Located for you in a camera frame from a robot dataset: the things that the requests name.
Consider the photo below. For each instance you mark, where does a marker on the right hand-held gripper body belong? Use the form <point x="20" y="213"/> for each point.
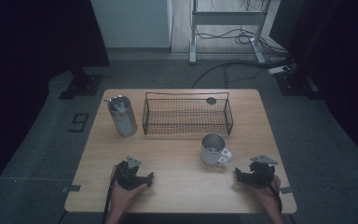
<point x="261" y="175"/>

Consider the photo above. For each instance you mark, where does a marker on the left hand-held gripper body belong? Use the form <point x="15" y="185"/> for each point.
<point x="127" y="177"/>

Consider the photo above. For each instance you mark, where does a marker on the tall steel tumbler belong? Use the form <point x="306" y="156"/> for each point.
<point x="122" y="116"/>

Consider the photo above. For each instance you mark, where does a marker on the person's right hand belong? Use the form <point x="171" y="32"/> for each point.
<point x="265" y="193"/>

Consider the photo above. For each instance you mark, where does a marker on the person's left hand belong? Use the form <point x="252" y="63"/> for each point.
<point x="124" y="197"/>

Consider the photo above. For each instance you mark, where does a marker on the grey tape mark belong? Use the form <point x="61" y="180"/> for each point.
<point x="73" y="188"/>

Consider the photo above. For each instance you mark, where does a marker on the black round disc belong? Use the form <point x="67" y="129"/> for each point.
<point x="211" y="100"/>

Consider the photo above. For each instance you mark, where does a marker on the black stand base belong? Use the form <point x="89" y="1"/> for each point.
<point x="82" y="85"/>
<point x="295" y="84"/>

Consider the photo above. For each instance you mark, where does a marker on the white power strip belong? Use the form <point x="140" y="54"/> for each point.
<point x="279" y="70"/>

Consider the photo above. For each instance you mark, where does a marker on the dark curtain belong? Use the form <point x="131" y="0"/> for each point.
<point x="338" y="46"/>
<point x="28" y="46"/>

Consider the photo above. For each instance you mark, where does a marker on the white cabinet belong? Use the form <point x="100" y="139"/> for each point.
<point x="132" y="23"/>

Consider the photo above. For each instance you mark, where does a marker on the white metal desk frame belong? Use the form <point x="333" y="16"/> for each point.
<point x="227" y="18"/>

